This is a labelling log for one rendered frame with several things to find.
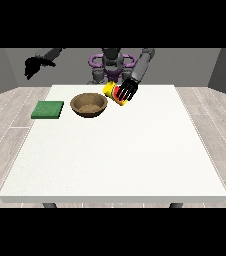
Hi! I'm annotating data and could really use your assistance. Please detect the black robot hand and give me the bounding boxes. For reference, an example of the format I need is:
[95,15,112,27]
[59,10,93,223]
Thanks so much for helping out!
[24,56,57,81]
[115,77,140,103]

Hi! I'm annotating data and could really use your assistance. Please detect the yellow cup with melon print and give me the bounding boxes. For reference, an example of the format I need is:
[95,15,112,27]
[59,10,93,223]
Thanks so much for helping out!
[102,81,128,107]

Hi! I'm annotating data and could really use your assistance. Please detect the brown wooden bowl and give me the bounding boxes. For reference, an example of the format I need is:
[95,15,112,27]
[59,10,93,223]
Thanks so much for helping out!
[69,92,109,119]

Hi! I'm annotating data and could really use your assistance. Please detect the green square pad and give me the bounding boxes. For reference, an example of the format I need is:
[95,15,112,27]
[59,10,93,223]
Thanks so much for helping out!
[30,100,65,120]

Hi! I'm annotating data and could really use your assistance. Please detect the grey robot trunk purple rings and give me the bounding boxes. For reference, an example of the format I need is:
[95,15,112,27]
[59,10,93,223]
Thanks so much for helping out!
[86,48,140,86]

